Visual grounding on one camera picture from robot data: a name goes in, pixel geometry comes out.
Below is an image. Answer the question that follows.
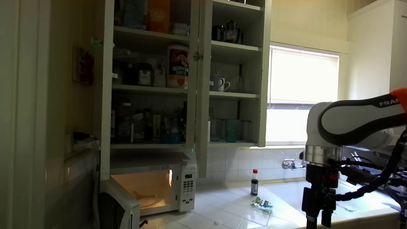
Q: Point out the oats canister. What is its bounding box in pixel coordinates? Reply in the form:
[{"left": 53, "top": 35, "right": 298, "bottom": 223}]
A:
[{"left": 166, "top": 44, "right": 190, "bottom": 89}]

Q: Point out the white microwave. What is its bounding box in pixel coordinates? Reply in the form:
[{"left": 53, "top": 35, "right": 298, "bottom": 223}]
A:
[{"left": 99, "top": 151, "right": 197, "bottom": 229}]

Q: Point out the green and white packet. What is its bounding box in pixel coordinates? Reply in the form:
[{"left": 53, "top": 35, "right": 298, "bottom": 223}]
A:
[{"left": 251, "top": 197, "right": 273, "bottom": 214}]

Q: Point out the microwave door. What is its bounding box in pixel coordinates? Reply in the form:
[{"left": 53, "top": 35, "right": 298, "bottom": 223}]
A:
[{"left": 99, "top": 178, "right": 141, "bottom": 229}]

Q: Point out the black mug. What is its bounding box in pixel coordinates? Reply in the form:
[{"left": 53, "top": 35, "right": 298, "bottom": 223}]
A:
[{"left": 211, "top": 25, "right": 225, "bottom": 42}]

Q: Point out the row of clear glasses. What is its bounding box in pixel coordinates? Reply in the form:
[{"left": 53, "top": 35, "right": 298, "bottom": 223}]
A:
[{"left": 230, "top": 76, "right": 256, "bottom": 94}]

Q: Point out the teal drinking glass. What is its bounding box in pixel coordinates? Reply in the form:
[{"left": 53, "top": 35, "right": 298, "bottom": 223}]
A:
[{"left": 225, "top": 119, "right": 239, "bottom": 143}]

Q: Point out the white mug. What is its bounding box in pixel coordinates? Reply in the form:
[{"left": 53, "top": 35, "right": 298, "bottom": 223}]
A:
[{"left": 212, "top": 77, "right": 231, "bottom": 93}]

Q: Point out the dark tall bottle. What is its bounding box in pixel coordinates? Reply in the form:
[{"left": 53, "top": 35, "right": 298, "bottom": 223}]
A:
[{"left": 181, "top": 101, "right": 188, "bottom": 142}]

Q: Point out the white sink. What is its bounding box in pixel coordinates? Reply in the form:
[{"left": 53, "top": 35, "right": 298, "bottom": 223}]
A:
[{"left": 263, "top": 179, "right": 392, "bottom": 220}]

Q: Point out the dark sauce bottle red cap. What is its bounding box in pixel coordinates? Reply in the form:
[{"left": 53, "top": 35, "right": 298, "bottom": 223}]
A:
[{"left": 250, "top": 169, "right": 259, "bottom": 196}]

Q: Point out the white kitchen cupboard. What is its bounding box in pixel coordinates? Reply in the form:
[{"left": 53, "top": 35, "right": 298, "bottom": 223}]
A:
[{"left": 92, "top": 0, "right": 272, "bottom": 181}]

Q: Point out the dark jar with label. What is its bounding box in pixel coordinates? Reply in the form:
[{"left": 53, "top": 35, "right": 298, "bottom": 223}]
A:
[{"left": 138, "top": 63, "right": 153, "bottom": 87}]

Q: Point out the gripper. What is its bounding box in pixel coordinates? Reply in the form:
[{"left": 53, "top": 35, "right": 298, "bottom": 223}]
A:
[{"left": 301, "top": 163, "right": 339, "bottom": 229}]

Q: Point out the window with white blind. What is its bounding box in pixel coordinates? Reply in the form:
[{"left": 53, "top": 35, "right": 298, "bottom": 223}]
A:
[{"left": 266, "top": 44, "right": 341, "bottom": 146}]

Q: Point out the glass coffee press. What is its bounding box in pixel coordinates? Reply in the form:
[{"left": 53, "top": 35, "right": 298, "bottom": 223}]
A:
[{"left": 224, "top": 20, "right": 241, "bottom": 44}]

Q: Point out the clear drinking glass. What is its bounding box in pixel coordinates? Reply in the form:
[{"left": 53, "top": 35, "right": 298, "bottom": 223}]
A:
[
  {"left": 240, "top": 120, "right": 254, "bottom": 143},
  {"left": 210, "top": 118, "right": 226, "bottom": 142}
]

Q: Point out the white tall cabinet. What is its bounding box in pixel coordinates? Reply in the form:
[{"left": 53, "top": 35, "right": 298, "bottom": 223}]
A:
[{"left": 346, "top": 0, "right": 407, "bottom": 100}]

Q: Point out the blue bowl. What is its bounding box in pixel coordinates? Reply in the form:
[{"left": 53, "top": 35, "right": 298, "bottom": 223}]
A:
[{"left": 162, "top": 133, "right": 182, "bottom": 144}]

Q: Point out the white cupboard door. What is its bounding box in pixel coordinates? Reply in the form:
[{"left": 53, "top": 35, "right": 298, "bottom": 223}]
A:
[
  {"left": 195, "top": 0, "right": 213, "bottom": 178},
  {"left": 92, "top": 0, "right": 115, "bottom": 181}
]

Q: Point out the orange box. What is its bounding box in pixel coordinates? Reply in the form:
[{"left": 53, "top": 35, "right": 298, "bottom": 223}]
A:
[{"left": 147, "top": 0, "right": 171, "bottom": 34}]

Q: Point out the blue bag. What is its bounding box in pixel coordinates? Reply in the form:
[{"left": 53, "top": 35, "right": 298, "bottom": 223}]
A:
[{"left": 122, "top": 0, "right": 147, "bottom": 30}]

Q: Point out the chrome wall tap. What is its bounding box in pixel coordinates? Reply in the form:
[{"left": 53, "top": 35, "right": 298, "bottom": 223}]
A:
[{"left": 281, "top": 158, "right": 307, "bottom": 171}]

